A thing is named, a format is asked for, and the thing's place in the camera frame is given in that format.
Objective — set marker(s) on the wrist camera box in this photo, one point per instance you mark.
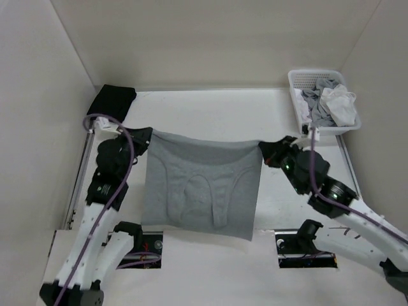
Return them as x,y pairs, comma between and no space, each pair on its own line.
309,135
103,127

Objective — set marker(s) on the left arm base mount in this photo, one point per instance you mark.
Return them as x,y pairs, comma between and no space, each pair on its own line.
147,255

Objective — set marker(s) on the white plastic basket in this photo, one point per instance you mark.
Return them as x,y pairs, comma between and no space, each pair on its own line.
300,79

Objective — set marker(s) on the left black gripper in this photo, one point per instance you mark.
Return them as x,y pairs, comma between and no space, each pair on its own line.
141,138

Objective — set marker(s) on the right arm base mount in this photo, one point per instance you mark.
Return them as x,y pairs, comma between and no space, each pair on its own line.
292,255

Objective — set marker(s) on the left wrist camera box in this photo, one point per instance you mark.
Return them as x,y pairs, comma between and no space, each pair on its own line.
103,127

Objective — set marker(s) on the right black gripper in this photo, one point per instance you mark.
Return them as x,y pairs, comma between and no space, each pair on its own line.
271,151

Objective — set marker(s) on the white tank top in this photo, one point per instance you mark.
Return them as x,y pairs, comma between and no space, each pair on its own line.
303,106

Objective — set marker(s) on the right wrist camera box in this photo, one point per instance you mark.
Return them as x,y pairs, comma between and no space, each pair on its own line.
309,135

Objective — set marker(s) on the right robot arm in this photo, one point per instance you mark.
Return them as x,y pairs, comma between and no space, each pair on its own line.
377,244

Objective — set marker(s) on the grey tank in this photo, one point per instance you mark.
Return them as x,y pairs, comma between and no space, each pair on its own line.
318,115
204,186

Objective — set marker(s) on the folded black tank top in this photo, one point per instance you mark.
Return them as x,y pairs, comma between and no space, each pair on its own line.
113,101

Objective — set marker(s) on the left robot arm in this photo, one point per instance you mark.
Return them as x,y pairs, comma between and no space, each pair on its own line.
100,244

